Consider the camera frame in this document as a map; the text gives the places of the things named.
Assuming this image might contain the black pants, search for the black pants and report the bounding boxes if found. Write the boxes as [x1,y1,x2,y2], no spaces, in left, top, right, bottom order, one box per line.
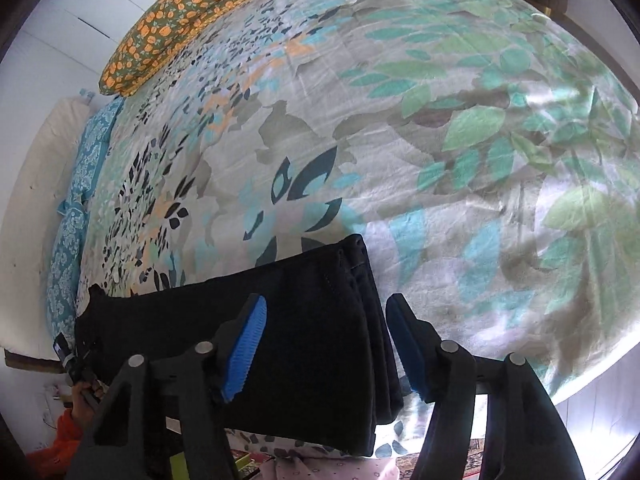
[74,233,406,458]

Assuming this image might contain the person's left hand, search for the person's left hand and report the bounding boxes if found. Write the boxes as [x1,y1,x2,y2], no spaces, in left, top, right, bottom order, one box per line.
[72,382,104,430]

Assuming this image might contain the teal patterned pillow near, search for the teal patterned pillow near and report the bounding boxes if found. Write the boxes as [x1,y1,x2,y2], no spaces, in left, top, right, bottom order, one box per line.
[44,204,89,346]

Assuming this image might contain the teal patterned pillow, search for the teal patterned pillow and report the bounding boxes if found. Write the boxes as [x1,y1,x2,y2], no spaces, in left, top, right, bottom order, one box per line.
[44,204,89,346]
[60,95,126,216]

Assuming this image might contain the cream padded headboard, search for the cream padded headboard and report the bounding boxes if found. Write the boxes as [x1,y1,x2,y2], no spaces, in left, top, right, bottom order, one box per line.
[1,98,91,360]

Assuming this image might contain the teal patterned pillow far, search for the teal patterned pillow far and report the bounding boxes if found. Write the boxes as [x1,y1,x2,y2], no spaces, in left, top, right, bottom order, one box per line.
[60,95,126,216]

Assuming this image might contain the floral leaf-print bed sheet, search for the floral leaf-print bed sheet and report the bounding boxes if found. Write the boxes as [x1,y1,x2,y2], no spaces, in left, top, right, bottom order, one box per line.
[76,0,639,457]

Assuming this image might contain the orange floral folded quilt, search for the orange floral folded quilt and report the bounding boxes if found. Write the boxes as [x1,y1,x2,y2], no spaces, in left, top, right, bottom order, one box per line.
[99,0,247,96]

